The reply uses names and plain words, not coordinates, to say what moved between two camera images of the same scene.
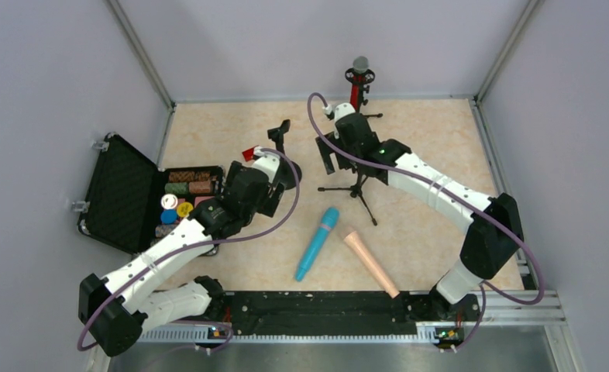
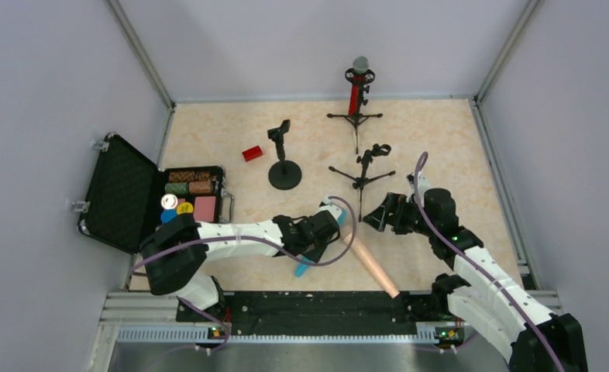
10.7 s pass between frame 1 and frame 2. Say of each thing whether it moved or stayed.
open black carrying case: stayed
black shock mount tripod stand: stayed
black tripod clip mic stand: moved
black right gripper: moved
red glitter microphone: stayed
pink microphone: stayed
